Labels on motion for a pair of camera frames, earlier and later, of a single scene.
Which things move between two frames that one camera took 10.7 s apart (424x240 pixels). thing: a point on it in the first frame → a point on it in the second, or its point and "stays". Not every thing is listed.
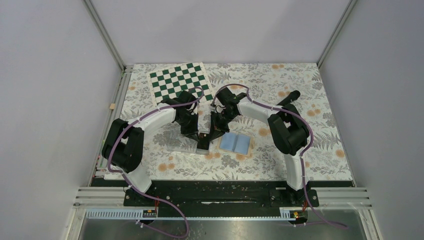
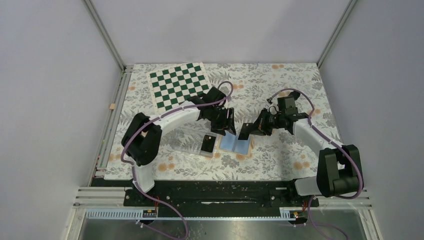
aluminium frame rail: x=97 y=196 stays
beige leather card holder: x=239 y=143 stays
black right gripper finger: x=219 y=126 → x=256 y=128
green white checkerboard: x=167 y=83 stays
